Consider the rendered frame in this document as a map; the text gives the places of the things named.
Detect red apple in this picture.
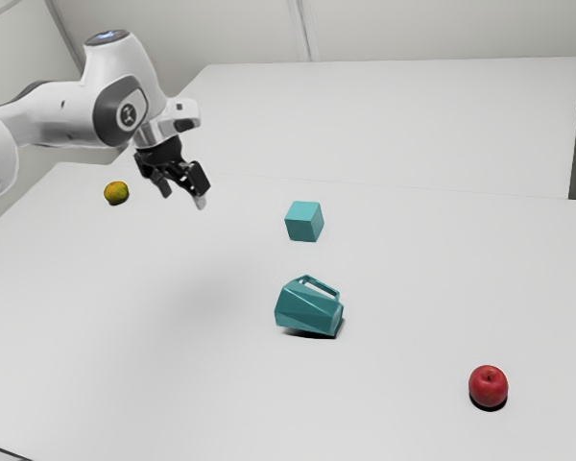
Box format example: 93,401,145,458
468,364,510,407

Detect teal faceted mug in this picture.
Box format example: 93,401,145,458
273,274,346,339

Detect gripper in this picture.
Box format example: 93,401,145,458
132,135,212,211

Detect teal cube block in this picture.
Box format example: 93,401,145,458
283,200,325,243

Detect yellow-green citrus fruit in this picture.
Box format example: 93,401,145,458
103,180,130,206

